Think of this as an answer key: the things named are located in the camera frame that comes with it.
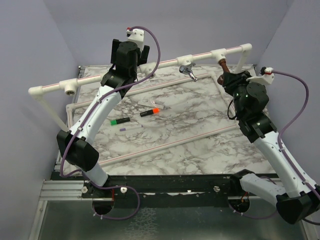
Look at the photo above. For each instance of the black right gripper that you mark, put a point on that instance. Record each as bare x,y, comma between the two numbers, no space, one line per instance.
231,79

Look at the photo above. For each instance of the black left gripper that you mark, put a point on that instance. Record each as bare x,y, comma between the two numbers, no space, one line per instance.
143,55

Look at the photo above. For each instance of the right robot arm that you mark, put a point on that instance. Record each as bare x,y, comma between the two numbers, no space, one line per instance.
299,195

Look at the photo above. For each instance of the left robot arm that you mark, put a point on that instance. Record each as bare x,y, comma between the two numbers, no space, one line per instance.
75,145

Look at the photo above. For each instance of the grey chrome lever faucet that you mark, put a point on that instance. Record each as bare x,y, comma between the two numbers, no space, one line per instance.
187,70

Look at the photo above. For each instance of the clear plastic bag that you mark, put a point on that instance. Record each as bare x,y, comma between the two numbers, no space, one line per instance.
151,103

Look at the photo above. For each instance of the orange capped black marker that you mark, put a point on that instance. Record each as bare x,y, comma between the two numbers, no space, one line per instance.
149,112

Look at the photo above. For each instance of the green capped black marker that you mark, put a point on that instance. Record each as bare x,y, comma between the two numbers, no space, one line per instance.
119,121

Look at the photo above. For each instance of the purple capped white pen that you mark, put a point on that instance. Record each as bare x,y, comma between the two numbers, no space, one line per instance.
130,128

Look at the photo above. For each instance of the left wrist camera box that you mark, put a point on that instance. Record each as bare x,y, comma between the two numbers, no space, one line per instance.
136,36

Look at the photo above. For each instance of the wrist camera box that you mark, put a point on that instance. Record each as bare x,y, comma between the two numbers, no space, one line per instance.
136,36
266,78

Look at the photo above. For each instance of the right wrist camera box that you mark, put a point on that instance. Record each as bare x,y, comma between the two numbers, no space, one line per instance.
266,78

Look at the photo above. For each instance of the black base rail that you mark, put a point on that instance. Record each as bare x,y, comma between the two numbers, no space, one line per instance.
160,191

